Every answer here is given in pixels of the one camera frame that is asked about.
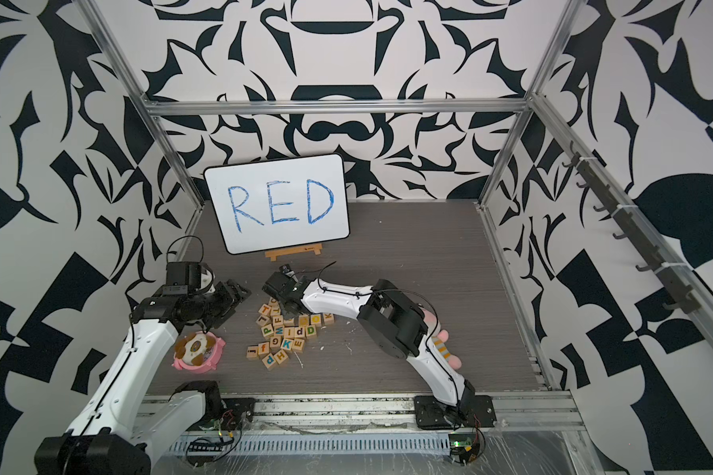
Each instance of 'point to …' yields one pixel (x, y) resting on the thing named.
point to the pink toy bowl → (198, 351)
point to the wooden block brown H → (280, 357)
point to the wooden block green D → (310, 332)
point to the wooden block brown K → (329, 319)
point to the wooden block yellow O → (316, 319)
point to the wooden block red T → (264, 309)
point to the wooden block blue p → (268, 360)
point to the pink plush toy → (454, 361)
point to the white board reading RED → (281, 203)
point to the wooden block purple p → (299, 332)
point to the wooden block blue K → (286, 343)
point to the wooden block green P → (266, 330)
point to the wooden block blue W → (279, 331)
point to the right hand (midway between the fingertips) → (292, 300)
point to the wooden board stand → (316, 247)
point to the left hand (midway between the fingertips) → (241, 294)
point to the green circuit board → (463, 447)
